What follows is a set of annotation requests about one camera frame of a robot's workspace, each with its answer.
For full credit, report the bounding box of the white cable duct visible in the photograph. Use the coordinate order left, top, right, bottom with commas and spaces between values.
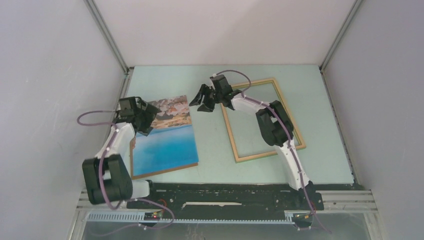
85, 211, 301, 225

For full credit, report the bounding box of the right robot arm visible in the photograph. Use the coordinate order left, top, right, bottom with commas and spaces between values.
189, 73, 316, 215

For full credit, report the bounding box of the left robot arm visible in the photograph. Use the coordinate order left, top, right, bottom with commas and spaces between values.
82, 96, 160, 210

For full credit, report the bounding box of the right aluminium corner post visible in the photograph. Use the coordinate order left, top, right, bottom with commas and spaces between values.
319, 0, 365, 73

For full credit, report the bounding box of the wooden picture frame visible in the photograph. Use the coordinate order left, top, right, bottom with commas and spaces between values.
221, 77, 306, 163

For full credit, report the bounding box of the aluminium corner post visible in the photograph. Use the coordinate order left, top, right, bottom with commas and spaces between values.
83, 0, 130, 75
319, 0, 365, 73

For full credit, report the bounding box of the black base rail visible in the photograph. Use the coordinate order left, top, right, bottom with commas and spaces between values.
126, 182, 324, 220

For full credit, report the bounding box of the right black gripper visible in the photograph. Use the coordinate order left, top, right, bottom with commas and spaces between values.
189, 83, 223, 113

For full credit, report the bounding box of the landscape photo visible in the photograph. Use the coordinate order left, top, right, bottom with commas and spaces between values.
129, 95, 199, 180

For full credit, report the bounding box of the left aluminium corner post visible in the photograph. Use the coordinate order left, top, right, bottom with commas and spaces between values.
83, 0, 130, 75

